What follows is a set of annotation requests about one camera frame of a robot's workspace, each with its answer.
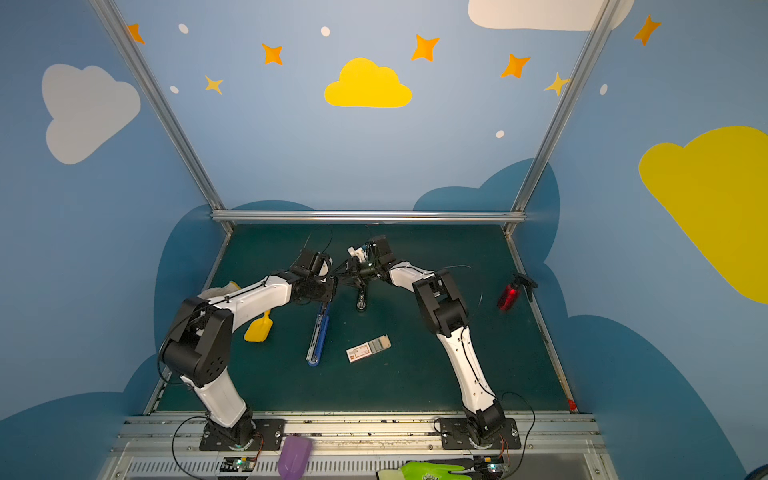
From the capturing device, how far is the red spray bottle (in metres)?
0.86

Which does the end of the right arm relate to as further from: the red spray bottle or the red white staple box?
the red spray bottle

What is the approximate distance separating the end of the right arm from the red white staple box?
20 cm

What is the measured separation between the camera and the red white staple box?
89 centimetres
